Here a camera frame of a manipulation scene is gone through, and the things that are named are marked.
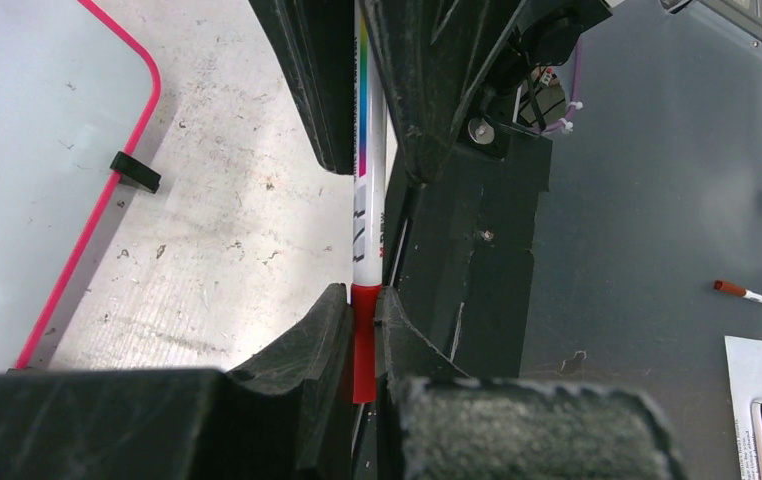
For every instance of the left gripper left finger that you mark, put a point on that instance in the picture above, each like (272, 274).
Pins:
(285, 413)

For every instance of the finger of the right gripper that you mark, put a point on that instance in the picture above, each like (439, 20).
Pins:
(433, 56)
(313, 43)

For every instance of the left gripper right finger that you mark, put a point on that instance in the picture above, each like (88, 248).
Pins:
(435, 422)

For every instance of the white whiteboard marker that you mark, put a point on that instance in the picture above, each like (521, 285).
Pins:
(369, 177)

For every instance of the red marker cap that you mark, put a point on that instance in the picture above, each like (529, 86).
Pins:
(364, 301)

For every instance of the pink framed whiteboard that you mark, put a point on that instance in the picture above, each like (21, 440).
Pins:
(76, 89)

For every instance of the black whiteboard clip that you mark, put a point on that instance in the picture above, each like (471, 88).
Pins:
(135, 173)

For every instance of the red capped spare marker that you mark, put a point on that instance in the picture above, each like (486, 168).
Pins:
(737, 291)

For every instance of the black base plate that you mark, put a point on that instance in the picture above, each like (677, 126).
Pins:
(459, 249)

